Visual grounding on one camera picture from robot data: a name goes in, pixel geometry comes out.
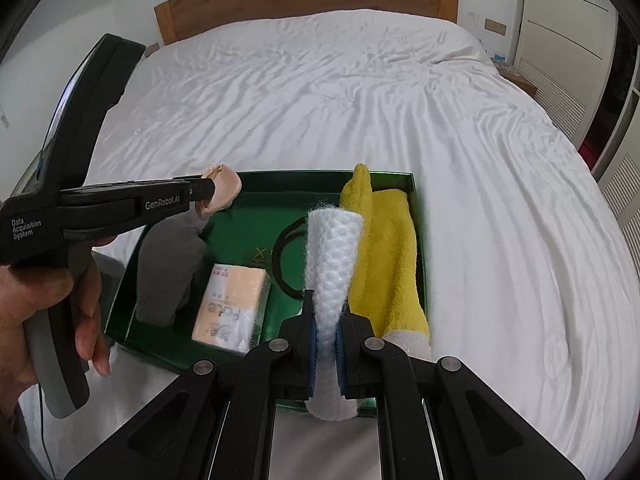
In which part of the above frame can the yellow sock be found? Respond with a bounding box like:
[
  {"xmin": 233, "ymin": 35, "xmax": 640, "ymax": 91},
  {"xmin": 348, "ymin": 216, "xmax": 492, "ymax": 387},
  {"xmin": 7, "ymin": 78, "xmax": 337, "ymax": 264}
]
[{"xmin": 340, "ymin": 162, "xmax": 431, "ymax": 361}]

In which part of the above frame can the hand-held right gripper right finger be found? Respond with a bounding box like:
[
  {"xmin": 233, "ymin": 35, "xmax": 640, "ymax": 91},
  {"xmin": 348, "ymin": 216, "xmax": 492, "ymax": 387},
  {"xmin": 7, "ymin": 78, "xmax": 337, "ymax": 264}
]
[{"xmin": 336, "ymin": 312, "xmax": 587, "ymax": 480}]

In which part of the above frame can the white wardrobe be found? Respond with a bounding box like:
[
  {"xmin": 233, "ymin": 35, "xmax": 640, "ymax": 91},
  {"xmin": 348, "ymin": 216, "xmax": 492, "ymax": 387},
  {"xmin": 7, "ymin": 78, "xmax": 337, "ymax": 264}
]
[{"xmin": 507, "ymin": 0, "xmax": 640, "ymax": 241}]

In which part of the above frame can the white bed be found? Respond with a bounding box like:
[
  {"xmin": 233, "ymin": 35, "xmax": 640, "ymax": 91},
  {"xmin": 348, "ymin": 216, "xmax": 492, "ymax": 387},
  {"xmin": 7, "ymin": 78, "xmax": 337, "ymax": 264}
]
[{"xmin": 22, "ymin": 7, "xmax": 623, "ymax": 480}]

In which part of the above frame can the tissue pack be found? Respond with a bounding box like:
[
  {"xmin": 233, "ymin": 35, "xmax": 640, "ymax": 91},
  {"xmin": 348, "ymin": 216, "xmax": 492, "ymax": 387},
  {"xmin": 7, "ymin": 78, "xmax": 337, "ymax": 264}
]
[{"xmin": 191, "ymin": 263, "xmax": 271, "ymax": 356}]

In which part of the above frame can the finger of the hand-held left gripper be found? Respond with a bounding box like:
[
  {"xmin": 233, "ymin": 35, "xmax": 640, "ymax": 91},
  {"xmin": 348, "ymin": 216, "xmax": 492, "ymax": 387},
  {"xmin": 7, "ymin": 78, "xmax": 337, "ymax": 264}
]
[{"xmin": 135, "ymin": 172, "xmax": 217, "ymax": 227}]

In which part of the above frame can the beige soft pad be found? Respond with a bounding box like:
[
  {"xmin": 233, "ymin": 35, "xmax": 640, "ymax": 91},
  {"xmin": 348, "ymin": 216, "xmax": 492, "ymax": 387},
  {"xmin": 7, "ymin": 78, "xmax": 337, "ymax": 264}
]
[{"xmin": 197, "ymin": 164, "xmax": 242, "ymax": 221}]

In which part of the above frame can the grey soft cylinder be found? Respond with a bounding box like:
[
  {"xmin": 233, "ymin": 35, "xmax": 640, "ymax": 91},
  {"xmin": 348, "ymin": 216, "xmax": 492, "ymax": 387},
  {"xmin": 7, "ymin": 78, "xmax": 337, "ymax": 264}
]
[{"xmin": 136, "ymin": 207, "xmax": 208, "ymax": 328}]

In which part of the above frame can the wooden nightstand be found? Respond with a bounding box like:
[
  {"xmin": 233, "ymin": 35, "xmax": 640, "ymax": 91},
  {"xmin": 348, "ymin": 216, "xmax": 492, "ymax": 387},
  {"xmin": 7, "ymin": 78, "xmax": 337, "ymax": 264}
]
[{"xmin": 492, "ymin": 55, "xmax": 538, "ymax": 98}]

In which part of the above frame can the white knit sock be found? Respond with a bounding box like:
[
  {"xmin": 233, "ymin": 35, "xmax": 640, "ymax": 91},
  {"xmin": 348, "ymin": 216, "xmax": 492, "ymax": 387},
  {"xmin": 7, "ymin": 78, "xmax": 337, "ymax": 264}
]
[{"xmin": 302, "ymin": 207, "xmax": 363, "ymax": 421}]

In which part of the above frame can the green tray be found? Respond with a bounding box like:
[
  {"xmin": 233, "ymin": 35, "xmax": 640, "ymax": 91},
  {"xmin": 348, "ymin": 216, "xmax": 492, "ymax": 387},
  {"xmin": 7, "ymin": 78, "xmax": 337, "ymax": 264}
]
[{"xmin": 102, "ymin": 170, "xmax": 431, "ymax": 418}]

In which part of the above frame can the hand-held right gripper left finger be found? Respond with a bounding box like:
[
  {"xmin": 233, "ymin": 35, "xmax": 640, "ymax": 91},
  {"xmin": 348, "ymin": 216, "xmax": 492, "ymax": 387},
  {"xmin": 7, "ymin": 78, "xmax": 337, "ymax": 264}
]
[{"xmin": 64, "ymin": 290, "xmax": 317, "ymax": 480}]

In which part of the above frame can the person's left hand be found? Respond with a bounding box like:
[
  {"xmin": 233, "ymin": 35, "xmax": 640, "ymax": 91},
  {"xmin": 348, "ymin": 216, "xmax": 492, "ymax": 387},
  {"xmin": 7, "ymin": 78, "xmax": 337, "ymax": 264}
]
[{"xmin": 0, "ymin": 245, "xmax": 112, "ymax": 441}]

